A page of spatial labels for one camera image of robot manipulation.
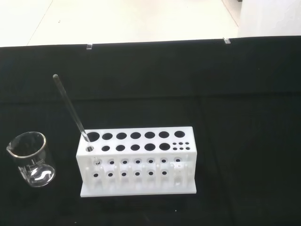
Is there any clear glass beaker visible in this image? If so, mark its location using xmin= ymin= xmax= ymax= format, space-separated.
xmin=6 ymin=131 xmax=56 ymax=188

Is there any black bench cloth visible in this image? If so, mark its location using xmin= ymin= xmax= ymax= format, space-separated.
xmin=0 ymin=35 xmax=301 ymax=226

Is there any white test tube rack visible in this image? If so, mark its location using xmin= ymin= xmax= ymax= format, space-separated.
xmin=75 ymin=126 xmax=198 ymax=197

